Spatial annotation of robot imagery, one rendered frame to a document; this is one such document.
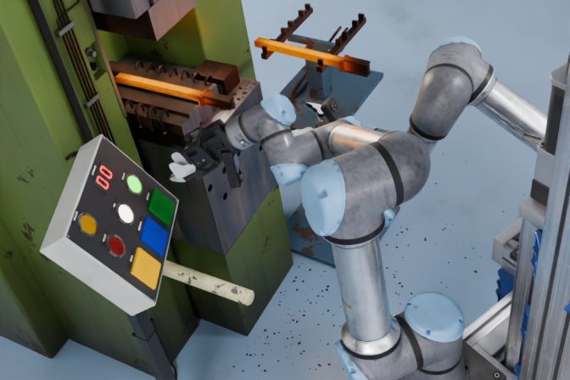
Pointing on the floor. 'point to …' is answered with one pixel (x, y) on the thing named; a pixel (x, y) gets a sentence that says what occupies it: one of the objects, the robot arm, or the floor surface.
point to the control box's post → (155, 354)
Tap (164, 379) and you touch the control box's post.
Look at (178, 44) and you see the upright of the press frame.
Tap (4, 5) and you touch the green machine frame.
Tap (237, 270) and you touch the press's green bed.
